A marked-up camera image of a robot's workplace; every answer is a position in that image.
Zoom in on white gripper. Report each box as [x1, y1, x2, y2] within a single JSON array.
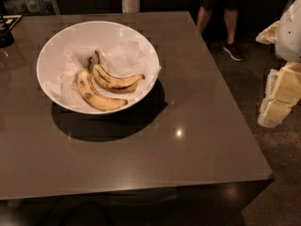
[[258, 63, 301, 128]]

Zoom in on ripe banana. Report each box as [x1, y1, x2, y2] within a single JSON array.
[[92, 52, 145, 93], [76, 58, 128, 111]]

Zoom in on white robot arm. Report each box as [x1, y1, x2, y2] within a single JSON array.
[[256, 0, 301, 128]]

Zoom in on white bowl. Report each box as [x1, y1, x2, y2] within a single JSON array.
[[37, 21, 157, 104]]

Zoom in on person's legs in black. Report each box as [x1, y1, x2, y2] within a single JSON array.
[[197, 0, 244, 62]]

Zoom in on white paper liner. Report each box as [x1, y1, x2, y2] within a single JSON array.
[[44, 40, 161, 114]]

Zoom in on shelf with bottles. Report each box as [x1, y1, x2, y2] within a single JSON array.
[[0, 0, 59, 15]]

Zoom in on black object on table corner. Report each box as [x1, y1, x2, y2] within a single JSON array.
[[0, 14, 22, 48]]

